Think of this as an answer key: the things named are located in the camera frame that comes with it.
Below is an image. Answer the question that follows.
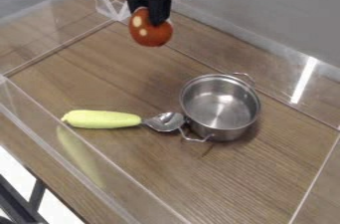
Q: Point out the red toy mushroom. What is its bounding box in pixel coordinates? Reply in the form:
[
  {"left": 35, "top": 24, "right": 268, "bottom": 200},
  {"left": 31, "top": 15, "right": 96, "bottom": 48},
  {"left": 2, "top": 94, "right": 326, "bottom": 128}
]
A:
[{"left": 130, "top": 7, "right": 172, "bottom": 47}]

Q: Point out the small steel pot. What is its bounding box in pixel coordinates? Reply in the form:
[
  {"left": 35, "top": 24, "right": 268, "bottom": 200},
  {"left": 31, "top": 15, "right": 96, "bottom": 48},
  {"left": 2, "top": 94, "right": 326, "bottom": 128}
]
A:
[{"left": 179, "top": 73, "right": 262, "bottom": 142}]

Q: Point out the black metal table leg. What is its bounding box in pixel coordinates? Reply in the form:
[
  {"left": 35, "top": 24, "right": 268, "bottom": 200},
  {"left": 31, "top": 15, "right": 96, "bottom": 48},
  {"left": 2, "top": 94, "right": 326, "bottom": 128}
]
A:
[{"left": 0, "top": 174, "right": 48, "bottom": 224}]

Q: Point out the clear acrylic corner bracket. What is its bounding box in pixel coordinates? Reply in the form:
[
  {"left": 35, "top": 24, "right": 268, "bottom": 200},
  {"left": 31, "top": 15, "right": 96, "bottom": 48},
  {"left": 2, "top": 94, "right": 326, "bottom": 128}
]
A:
[{"left": 95, "top": 0, "right": 131, "bottom": 22}]

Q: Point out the spoon with yellow handle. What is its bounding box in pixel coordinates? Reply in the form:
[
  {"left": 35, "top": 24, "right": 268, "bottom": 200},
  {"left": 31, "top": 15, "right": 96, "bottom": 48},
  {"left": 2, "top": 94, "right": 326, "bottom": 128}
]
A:
[{"left": 62, "top": 110, "right": 184, "bottom": 132}]

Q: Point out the clear acrylic enclosure wall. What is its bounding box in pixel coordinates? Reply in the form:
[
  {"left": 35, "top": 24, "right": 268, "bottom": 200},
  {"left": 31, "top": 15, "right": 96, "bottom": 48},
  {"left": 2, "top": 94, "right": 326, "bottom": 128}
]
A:
[{"left": 0, "top": 0, "right": 340, "bottom": 224}]

